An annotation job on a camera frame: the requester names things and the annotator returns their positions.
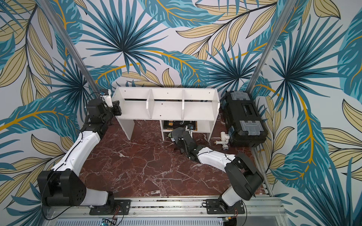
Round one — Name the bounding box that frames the white wooden bookshelf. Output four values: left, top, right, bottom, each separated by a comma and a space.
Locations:
111, 87, 220, 139

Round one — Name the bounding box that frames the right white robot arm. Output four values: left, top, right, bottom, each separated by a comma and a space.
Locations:
168, 127, 264, 214

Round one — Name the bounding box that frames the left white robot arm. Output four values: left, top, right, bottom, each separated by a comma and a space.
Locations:
37, 96, 122, 208

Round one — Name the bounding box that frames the black yellow book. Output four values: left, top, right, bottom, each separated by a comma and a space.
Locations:
162, 121, 197, 131

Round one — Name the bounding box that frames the white pvc pipe fitting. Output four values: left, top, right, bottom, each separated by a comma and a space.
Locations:
215, 132, 230, 151

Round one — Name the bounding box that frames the black plastic toolbox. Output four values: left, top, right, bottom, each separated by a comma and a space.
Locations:
221, 91, 268, 147

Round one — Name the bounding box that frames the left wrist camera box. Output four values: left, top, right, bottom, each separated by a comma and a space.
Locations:
100, 89, 113, 108

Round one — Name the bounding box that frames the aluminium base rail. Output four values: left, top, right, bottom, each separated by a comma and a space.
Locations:
42, 196, 291, 226

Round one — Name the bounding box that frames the left aluminium corner post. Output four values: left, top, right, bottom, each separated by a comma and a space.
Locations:
37, 0, 100, 98

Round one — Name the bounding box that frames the aluminium corner post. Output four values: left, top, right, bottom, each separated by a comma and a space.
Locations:
246, 0, 297, 94
37, 0, 100, 98

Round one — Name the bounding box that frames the right aluminium corner post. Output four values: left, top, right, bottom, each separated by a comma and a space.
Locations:
246, 0, 297, 94

